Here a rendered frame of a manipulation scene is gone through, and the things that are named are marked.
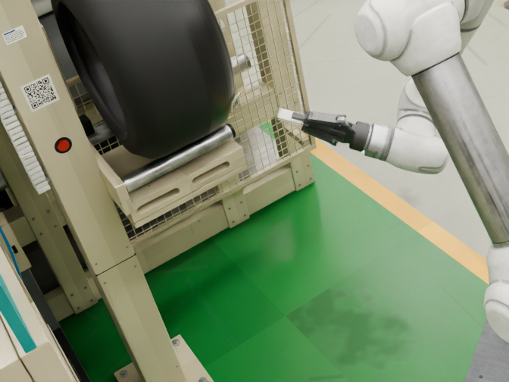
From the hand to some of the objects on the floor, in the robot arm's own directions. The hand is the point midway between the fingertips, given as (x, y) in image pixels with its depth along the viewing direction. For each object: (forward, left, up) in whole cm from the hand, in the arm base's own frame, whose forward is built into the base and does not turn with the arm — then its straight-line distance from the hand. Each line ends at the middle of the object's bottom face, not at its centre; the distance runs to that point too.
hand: (291, 117), depth 204 cm
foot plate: (+60, +16, -98) cm, 116 cm away
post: (+60, +16, -98) cm, 116 cm away
